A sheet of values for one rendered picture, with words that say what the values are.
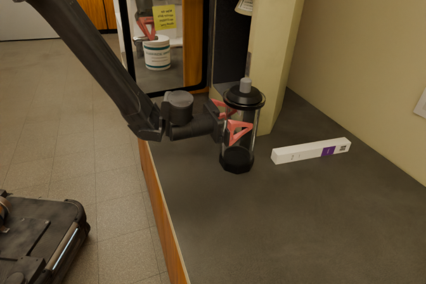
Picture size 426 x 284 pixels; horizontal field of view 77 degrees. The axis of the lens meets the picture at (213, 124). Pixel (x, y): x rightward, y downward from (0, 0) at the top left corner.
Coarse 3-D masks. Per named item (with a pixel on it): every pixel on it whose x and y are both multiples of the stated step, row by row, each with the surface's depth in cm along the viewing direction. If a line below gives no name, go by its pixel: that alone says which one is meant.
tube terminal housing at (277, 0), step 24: (264, 0) 67; (288, 0) 70; (264, 24) 71; (288, 24) 74; (264, 48) 75; (288, 48) 82; (264, 72) 79; (288, 72) 100; (216, 96) 106; (264, 120) 90
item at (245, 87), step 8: (240, 80) 66; (248, 80) 65; (232, 88) 68; (240, 88) 66; (248, 88) 66; (256, 88) 69; (232, 96) 66; (240, 96) 65; (248, 96) 65; (256, 96) 65; (248, 104) 64
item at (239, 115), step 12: (264, 96) 68; (228, 108) 67; (240, 120) 67; (252, 120) 67; (252, 132) 70; (240, 144) 71; (252, 144) 73; (228, 156) 74; (240, 156) 73; (252, 156) 77
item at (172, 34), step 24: (144, 0) 83; (168, 0) 87; (192, 0) 90; (144, 24) 87; (168, 24) 91; (192, 24) 94; (144, 48) 91; (168, 48) 95; (192, 48) 99; (144, 72) 95; (168, 72) 100; (192, 72) 104
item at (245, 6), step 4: (240, 0) 81; (244, 0) 79; (248, 0) 78; (240, 4) 80; (244, 4) 79; (248, 4) 78; (252, 4) 77; (236, 8) 82; (240, 8) 80; (244, 8) 79; (248, 8) 78; (252, 8) 77; (240, 12) 80; (244, 12) 79; (248, 12) 78
